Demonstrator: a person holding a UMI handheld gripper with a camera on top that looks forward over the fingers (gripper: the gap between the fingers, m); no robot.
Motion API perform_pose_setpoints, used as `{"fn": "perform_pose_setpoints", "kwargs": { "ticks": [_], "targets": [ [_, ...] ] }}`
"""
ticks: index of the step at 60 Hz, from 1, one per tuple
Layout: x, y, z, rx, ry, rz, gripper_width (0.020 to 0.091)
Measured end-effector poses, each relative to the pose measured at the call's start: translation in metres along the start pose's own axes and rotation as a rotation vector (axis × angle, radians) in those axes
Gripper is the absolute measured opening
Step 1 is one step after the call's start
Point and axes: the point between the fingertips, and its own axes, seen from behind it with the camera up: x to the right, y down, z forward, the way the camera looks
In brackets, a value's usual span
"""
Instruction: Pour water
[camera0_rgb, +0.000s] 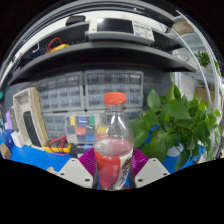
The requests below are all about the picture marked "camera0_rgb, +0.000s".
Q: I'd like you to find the yellow multimeter with red leads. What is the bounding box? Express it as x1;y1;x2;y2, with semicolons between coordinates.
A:
43;134;73;157

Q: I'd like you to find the white metal shelf rack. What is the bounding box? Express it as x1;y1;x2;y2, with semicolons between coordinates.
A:
173;9;224;101

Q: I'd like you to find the clear organizer with coloured parts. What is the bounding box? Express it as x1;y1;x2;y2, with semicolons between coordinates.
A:
65;114;101;144

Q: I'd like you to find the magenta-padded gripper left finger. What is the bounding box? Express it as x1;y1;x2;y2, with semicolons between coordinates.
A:
55;148;98;189

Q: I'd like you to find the dark grey shelf unit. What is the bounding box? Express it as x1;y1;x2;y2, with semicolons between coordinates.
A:
0;13;198;88

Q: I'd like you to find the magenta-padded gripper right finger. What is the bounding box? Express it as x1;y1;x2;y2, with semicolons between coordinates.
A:
128;149;171;189

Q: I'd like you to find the black oblong speaker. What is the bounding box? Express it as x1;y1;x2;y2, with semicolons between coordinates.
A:
22;110;43;148

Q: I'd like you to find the clear red-capped drink bottle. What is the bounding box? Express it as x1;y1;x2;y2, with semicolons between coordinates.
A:
92;91;135;191

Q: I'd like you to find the green potted plant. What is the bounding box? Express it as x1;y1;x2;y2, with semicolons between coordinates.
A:
130;74;223;171

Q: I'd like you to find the beige perforated tray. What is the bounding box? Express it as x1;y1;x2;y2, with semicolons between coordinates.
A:
12;87;51;149

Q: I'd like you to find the black box with white label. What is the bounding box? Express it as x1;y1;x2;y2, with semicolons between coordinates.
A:
69;143;97;159

